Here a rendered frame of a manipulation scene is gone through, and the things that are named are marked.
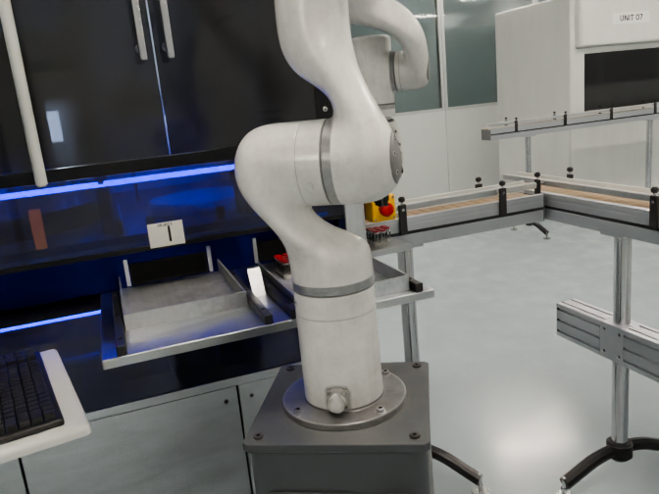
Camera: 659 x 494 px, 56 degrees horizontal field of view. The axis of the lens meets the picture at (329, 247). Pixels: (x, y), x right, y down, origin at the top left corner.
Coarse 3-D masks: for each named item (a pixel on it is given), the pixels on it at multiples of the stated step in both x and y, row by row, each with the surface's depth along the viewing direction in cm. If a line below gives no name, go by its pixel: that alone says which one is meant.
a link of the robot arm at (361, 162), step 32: (288, 0) 80; (320, 0) 80; (288, 32) 81; (320, 32) 80; (320, 64) 80; (352, 64) 82; (352, 96) 80; (352, 128) 80; (384, 128) 81; (320, 160) 81; (352, 160) 80; (384, 160) 80; (352, 192) 82; (384, 192) 83
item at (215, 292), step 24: (120, 288) 148; (144, 288) 158; (168, 288) 156; (192, 288) 154; (216, 288) 152; (240, 288) 140; (144, 312) 130; (168, 312) 131; (192, 312) 133; (216, 312) 135
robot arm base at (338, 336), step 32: (320, 320) 87; (352, 320) 87; (320, 352) 88; (352, 352) 88; (320, 384) 90; (352, 384) 89; (384, 384) 97; (288, 416) 92; (320, 416) 89; (352, 416) 88; (384, 416) 88
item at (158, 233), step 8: (152, 224) 152; (160, 224) 153; (168, 224) 153; (176, 224) 154; (152, 232) 152; (160, 232) 153; (168, 232) 154; (176, 232) 154; (152, 240) 153; (160, 240) 153; (168, 240) 154; (176, 240) 155; (184, 240) 156
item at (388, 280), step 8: (376, 264) 152; (384, 264) 147; (264, 272) 154; (272, 272) 161; (376, 272) 152; (384, 272) 148; (392, 272) 144; (400, 272) 139; (272, 280) 147; (280, 280) 153; (288, 280) 153; (376, 280) 146; (384, 280) 135; (392, 280) 135; (400, 280) 136; (408, 280) 137; (280, 288) 140; (288, 288) 146; (376, 288) 134; (384, 288) 135; (392, 288) 136; (400, 288) 137; (408, 288) 137; (288, 296) 134; (376, 296) 135
